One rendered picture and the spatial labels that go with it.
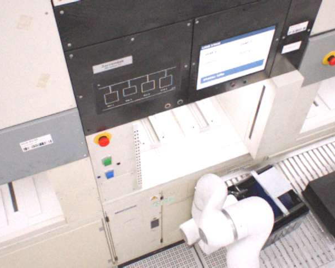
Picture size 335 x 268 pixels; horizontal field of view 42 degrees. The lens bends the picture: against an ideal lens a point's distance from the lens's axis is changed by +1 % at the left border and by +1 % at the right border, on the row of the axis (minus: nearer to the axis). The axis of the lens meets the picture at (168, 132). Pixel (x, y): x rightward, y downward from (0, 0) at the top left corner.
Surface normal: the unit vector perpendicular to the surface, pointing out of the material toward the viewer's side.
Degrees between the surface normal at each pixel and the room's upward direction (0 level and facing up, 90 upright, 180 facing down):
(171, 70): 90
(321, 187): 0
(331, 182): 0
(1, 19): 90
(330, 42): 90
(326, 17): 90
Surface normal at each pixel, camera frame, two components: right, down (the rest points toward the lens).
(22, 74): 0.38, 0.75
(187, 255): 0.01, -0.59
